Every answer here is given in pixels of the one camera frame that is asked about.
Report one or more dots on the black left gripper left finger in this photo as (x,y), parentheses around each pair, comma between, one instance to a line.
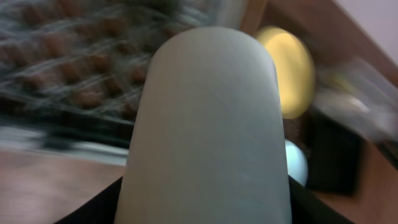
(101,209)

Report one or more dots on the white cup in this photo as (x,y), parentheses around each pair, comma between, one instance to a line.
(208,142)

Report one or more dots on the black waste tray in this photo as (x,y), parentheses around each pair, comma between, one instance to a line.
(335,154)

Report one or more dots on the grey dish rack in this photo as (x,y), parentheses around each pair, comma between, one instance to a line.
(72,71)

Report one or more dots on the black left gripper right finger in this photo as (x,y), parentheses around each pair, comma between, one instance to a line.
(308,209)

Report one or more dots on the light blue bowl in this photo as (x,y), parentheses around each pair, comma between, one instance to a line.
(296,163)

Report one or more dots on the yellow plate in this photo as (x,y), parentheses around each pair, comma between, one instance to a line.
(294,68)

